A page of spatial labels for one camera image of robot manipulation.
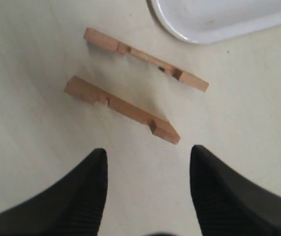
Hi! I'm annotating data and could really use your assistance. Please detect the notched wooden piece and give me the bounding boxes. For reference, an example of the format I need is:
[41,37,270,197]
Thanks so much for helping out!
[64,76,180,145]
[84,28,209,92]

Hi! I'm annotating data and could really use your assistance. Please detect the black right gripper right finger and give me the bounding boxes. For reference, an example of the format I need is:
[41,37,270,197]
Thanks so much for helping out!
[189,145,281,236]

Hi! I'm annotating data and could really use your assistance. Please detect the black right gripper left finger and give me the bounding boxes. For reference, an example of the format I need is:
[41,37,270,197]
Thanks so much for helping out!
[0,148,108,236]

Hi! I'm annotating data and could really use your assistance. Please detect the white rectangular plastic tray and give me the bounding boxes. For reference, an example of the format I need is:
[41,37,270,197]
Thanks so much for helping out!
[150,0,281,44]

